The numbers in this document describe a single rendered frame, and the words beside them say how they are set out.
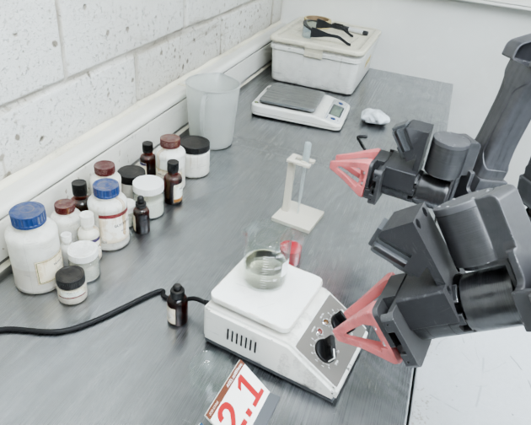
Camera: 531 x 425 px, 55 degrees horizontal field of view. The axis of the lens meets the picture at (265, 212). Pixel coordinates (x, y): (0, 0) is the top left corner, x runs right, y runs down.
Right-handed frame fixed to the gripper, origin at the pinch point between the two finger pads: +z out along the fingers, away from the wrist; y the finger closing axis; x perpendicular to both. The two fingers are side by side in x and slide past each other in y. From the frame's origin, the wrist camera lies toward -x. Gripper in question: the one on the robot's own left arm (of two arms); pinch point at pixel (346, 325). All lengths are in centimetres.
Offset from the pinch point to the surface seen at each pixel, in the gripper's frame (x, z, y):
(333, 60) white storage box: -28, 36, -107
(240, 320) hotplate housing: -3.9, 14.2, 0.8
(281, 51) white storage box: -38, 50, -105
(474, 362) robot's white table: 20.1, -3.5, -17.2
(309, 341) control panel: 2.5, 8.0, -1.9
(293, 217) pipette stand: -4.9, 24.6, -34.1
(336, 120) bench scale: -13, 32, -82
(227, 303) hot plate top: -6.7, 14.6, 0.7
